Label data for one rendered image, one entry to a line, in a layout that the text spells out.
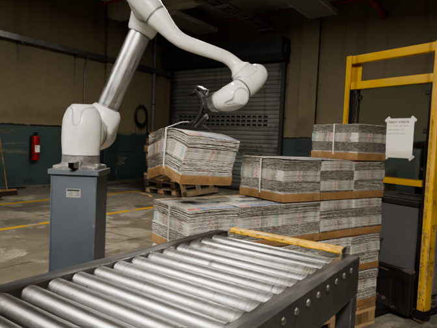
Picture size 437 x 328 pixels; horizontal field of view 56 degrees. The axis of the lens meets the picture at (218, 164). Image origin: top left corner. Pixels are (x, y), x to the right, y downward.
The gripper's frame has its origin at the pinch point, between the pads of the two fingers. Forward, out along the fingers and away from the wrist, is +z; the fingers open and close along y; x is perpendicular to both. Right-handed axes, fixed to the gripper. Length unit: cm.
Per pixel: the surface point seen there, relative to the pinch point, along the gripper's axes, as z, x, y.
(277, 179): -12, 48, 35
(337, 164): -18, 89, 26
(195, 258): -71, -40, 57
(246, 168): 15, 48, 29
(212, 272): -83, -42, 58
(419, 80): -27, 160, -32
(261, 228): -14, 35, 60
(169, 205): 3.0, -9.0, 47.8
